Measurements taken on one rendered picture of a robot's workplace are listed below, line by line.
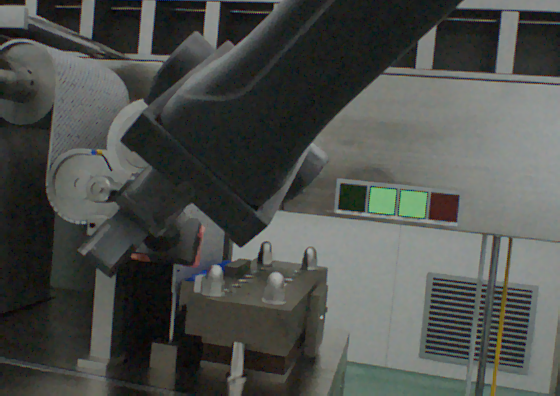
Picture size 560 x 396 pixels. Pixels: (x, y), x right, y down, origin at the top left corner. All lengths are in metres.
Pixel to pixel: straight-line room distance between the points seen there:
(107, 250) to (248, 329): 0.25
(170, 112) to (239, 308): 0.63
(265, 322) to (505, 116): 0.63
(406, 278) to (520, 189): 2.41
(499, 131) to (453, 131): 0.09
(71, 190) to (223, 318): 0.34
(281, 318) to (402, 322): 2.79
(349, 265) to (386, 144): 2.43
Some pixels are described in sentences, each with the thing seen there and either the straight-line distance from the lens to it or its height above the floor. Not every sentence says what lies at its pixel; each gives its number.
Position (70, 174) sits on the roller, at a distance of 1.00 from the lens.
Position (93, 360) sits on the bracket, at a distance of 0.95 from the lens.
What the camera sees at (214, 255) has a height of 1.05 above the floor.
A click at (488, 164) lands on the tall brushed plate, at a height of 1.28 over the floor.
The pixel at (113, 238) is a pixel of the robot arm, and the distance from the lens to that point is 0.74.
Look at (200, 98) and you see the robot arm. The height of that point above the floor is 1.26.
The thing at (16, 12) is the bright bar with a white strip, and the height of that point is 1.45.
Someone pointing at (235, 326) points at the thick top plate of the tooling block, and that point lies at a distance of 0.86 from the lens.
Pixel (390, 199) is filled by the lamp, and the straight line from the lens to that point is 1.16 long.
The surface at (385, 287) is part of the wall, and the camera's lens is 3.56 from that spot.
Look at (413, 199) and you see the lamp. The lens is 1.16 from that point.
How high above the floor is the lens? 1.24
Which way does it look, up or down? 3 degrees down
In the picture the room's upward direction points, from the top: 5 degrees clockwise
